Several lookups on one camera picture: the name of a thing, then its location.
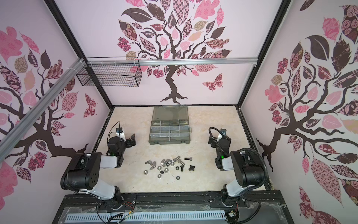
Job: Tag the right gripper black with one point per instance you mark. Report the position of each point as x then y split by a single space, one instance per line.
212 141

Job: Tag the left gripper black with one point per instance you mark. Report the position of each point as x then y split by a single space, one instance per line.
128 141

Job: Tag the silver wing nut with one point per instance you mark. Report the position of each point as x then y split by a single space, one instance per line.
153 165
148 162

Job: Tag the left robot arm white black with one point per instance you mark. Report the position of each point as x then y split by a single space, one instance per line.
82 173

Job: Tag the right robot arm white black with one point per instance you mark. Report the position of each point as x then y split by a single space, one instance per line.
248 166

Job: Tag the black socket screw pair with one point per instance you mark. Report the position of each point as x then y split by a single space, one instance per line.
192 168

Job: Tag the silver hex bolt upright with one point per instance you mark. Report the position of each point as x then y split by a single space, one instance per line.
176 159

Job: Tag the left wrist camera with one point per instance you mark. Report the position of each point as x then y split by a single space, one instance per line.
120 133

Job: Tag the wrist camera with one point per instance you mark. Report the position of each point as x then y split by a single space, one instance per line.
120 133
223 133

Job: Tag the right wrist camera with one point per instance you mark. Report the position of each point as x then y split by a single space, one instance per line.
223 133

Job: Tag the black wire mesh basket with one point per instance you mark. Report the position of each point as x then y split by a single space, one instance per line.
111 71

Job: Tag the white slotted cable duct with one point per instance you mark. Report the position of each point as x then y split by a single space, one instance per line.
87 218

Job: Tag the aluminium rail back wall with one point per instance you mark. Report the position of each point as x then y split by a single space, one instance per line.
241 60

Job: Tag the aluminium rail wall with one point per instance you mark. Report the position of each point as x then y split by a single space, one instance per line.
241 60
9 142

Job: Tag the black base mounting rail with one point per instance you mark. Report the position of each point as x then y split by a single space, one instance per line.
214 199

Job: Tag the aluminium rail left wall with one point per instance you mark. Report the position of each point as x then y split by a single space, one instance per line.
9 142

